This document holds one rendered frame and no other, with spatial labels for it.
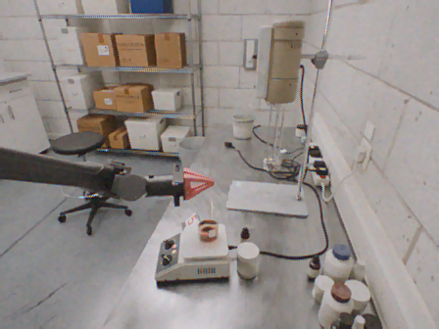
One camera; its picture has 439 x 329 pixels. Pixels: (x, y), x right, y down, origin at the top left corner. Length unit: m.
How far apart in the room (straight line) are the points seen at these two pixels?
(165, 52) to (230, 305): 2.34
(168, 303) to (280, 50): 0.74
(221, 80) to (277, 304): 2.53
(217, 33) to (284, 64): 2.14
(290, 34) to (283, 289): 0.68
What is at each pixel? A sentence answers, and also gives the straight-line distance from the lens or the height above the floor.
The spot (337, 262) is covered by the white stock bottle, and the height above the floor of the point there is 0.84.
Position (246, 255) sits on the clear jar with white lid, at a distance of 0.72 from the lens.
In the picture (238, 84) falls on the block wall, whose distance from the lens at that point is 2.97.
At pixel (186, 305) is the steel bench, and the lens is 0.73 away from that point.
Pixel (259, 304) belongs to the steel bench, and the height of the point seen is 0.75.
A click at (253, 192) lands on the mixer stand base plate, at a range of 1.08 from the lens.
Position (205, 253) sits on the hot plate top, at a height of 0.84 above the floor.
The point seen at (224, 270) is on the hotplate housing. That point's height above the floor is 0.79.
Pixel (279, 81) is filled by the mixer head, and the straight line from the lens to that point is 0.84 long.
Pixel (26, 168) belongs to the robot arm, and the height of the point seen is 1.16.
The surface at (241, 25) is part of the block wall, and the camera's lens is 2.92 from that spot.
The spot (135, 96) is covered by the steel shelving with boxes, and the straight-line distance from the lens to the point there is 2.85.
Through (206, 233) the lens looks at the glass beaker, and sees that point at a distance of 0.71.
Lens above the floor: 1.36
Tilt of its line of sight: 29 degrees down
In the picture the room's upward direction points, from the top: straight up
